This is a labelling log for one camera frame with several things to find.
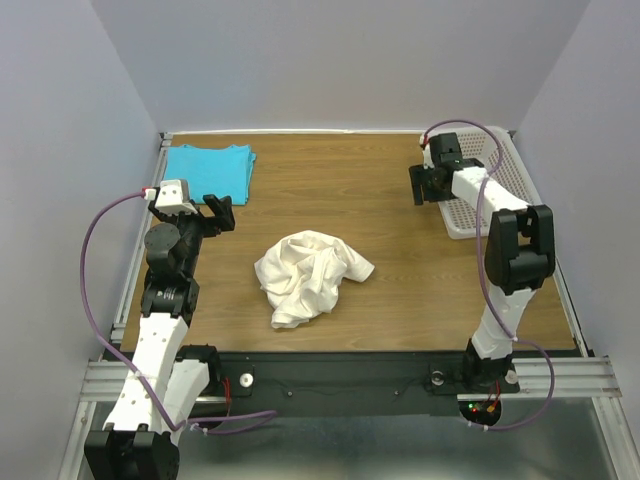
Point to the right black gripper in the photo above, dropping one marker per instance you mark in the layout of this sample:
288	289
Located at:
418	178

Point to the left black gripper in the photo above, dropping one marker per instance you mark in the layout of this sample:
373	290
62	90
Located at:
221	209

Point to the white plastic basket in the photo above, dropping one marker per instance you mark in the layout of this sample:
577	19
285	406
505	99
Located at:
459	216

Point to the white t shirt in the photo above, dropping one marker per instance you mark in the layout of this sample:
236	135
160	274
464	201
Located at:
301	275

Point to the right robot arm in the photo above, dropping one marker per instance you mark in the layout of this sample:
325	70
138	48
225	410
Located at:
515	249

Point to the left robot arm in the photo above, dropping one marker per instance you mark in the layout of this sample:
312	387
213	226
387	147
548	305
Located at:
139	439

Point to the folded blue t shirt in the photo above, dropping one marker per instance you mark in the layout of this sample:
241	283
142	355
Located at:
222	172

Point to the electronics board with leds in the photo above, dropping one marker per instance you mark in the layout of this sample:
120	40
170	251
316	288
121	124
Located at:
477	409

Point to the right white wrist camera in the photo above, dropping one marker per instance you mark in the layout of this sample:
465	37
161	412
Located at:
426	151

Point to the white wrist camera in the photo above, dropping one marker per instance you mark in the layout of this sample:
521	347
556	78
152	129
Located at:
173	198
426	151

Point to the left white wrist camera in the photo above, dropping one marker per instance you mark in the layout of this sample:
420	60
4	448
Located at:
173	198

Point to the left table edge rail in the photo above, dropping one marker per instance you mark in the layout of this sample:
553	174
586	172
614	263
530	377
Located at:
127	298

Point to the table edge rail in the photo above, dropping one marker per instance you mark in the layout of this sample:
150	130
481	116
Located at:
127	298
571	314

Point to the right table edge rail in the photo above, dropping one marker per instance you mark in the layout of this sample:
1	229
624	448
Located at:
571	314

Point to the aluminium frame rail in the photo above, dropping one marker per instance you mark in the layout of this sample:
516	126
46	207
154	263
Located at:
590	377

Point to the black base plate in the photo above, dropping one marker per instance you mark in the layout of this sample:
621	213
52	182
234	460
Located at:
352	384

